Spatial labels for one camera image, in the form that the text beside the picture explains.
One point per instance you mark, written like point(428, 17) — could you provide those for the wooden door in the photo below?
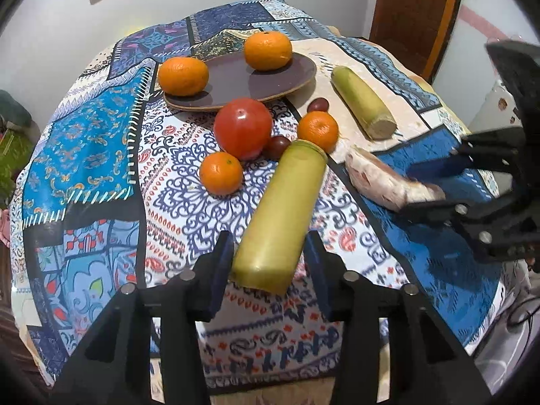
point(413, 12)

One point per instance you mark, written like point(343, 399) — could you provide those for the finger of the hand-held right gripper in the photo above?
point(468, 219)
point(485, 152)

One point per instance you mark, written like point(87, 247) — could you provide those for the short green sugarcane piece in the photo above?
point(363, 99)

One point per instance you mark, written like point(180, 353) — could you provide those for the green cloth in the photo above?
point(10, 164)

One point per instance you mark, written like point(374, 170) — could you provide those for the blue patchwork tablecloth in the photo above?
point(93, 143)

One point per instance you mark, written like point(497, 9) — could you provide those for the small orange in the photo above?
point(318, 130)
point(221, 174)

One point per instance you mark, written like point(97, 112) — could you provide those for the dark plum near tomato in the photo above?
point(278, 145)

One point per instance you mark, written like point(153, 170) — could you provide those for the dark purple plate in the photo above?
point(228, 80)

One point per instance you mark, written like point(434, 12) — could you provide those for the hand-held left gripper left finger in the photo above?
point(222, 261)

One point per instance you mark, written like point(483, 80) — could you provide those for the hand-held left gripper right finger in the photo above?
point(315, 263)

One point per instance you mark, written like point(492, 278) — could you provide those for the dark plum near plate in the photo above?
point(318, 104)

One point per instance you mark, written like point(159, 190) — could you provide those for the large orange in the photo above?
point(182, 76)
point(268, 50)

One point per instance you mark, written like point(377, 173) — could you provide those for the beige pink root tuber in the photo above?
point(379, 175)

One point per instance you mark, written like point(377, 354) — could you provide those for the long green sugarcane piece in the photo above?
point(280, 211)

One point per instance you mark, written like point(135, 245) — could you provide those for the red tomato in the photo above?
point(242, 128)

